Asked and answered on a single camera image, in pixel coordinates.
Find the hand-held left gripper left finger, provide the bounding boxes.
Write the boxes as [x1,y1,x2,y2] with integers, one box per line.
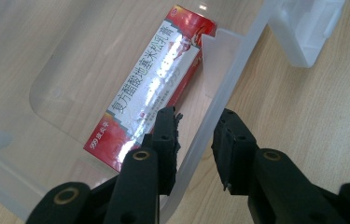
[104,106,183,224]

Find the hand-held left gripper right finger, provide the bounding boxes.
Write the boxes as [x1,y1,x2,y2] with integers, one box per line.
[211,108,348,224]

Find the red and white medicine box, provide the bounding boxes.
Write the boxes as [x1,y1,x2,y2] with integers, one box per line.
[83,4,218,174]

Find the clear plastic storage box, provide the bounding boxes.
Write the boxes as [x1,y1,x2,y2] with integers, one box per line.
[0,0,346,224]

